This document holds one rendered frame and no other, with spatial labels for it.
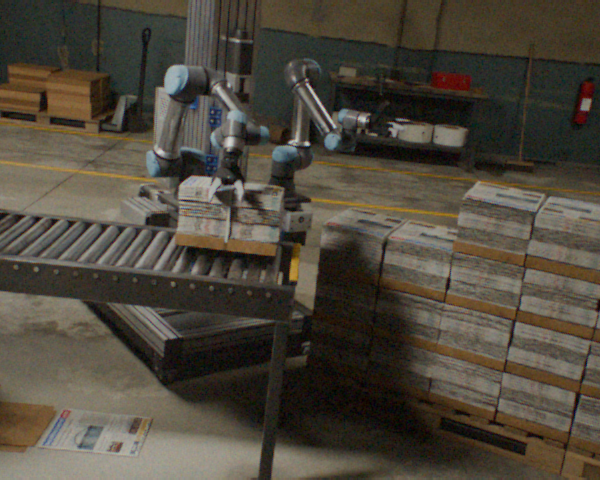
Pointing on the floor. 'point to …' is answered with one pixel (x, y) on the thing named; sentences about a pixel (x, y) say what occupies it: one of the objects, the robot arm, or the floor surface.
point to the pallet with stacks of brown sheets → (54, 96)
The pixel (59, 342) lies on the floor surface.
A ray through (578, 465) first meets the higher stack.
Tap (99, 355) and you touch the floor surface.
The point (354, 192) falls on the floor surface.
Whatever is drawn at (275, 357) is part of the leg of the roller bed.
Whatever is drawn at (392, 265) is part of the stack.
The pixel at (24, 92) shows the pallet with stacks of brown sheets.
